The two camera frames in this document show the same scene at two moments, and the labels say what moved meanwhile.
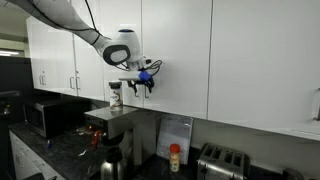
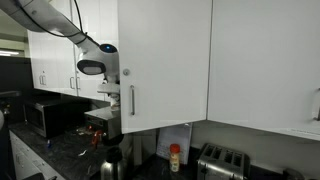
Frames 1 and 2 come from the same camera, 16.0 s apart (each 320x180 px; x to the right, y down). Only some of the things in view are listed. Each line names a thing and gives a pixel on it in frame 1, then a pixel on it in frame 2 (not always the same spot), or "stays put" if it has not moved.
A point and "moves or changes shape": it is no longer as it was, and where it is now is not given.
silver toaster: (221, 163) stays put
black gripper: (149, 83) → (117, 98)
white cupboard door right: (264, 65) stays put
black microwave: (56, 117) stays put
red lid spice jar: (174, 149) stays put
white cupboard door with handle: (178, 33) moves or changes shape
